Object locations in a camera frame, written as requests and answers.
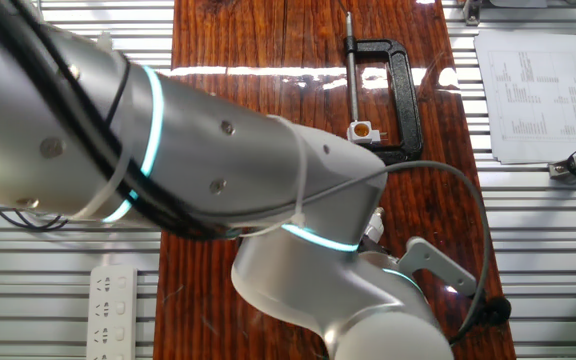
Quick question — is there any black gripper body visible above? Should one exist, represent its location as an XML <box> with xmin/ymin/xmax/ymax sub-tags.
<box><xmin>358</xmin><ymin>238</ymin><xmax>388</xmax><ymax>255</ymax></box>

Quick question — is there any white power strip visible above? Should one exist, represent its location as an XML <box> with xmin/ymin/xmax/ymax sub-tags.
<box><xmin>85</xmin><ymin>263</ymin><xmax>139</xmax><ymax>360</ymax></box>

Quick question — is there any black cable loop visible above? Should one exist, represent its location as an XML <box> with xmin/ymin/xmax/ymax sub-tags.
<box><xmin>0</xmin><ymin>202</ymin><xmax>69</xmax><ymax>232</ymax></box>

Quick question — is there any white lamp socket adapter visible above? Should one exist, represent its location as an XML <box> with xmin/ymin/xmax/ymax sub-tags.
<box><xmin>346</xmin><ymin>119</ymin><xmax>388</xmax><ymax>147</ymax></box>

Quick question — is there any printed paper sheet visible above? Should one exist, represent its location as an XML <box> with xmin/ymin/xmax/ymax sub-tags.
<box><xmin>473</xmin><ymin>30</ymin><xmax>576</xmax><ymax>165</ymax></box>

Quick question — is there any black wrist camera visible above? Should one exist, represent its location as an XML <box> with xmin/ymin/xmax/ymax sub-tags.
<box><xmin>477</xmin><ymin>295</ymin><xmax>513</xmax><ymax>326</ymax></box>

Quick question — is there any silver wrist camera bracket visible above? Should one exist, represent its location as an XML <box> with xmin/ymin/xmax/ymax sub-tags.
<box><xmin>397</xmin><ymin>236</ymin><xmax>478</xmax><ymax>297</ymax></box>

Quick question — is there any small aluminium bracket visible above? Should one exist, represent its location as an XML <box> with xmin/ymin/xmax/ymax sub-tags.
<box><xmin>461</xmin><ymin>0</ymin><xmax>484</xmax><ymax>28</ymax></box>

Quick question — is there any black C-clamp with steel screw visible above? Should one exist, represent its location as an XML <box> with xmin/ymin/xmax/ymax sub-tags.
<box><xmin>343</xmin><ymin>10</ymin><xmax>425</xmax><ymax>169</ymax></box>

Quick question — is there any brown wooden board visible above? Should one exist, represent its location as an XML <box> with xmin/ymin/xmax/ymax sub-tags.
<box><xmin>152</xmin><ymin>0</ymin><xmax>518</xmax><ymax>360</ymax></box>

